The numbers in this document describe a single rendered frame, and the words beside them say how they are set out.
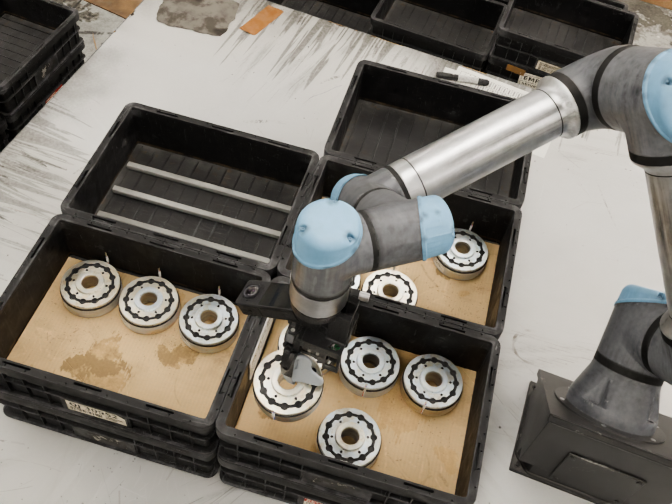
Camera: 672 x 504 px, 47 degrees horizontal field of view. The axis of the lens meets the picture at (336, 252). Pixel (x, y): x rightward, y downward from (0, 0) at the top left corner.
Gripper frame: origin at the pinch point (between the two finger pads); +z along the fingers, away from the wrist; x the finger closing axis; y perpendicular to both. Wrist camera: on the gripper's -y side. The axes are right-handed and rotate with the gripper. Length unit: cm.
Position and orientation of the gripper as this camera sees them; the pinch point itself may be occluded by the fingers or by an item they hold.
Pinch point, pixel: (295, 363)
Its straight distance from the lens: 115.6
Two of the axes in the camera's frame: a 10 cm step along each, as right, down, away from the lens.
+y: 9.3, 3.4, -1.4
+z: -0.9, 5.9, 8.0
